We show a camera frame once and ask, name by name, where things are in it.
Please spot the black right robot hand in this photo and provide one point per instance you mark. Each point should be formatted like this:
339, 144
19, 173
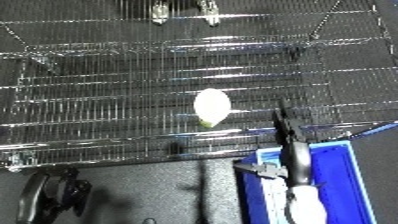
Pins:
296, 160

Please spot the pale right robot forearm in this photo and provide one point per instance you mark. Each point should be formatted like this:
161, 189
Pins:
306, 205

